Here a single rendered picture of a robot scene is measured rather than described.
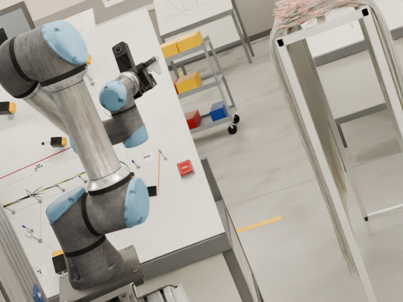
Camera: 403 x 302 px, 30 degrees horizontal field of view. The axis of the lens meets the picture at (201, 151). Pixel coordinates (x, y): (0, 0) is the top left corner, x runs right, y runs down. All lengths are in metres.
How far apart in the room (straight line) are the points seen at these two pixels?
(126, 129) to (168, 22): 9.65
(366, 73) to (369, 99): 0.19
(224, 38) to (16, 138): 8.52
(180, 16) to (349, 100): 6.56
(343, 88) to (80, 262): 3.69
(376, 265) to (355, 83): 1.70
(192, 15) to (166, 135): 8.72
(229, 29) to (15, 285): 9.98
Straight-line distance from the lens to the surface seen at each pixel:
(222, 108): 7.68
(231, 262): 2.85
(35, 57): 1.80
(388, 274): 3.99
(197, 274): 2.87
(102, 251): 1.95
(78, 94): 1.81
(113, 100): 2.05
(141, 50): 3.10
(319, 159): 2.87
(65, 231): 1.93
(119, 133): 2.09
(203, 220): 2.80
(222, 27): 11.44
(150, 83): 2.24
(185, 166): 2.83
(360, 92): 5.41
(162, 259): 2.80
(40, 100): 1.96
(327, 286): 4.06
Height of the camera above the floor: 1.84
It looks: 14 degrees down
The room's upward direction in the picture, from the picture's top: 22 degrees counter-clockwise
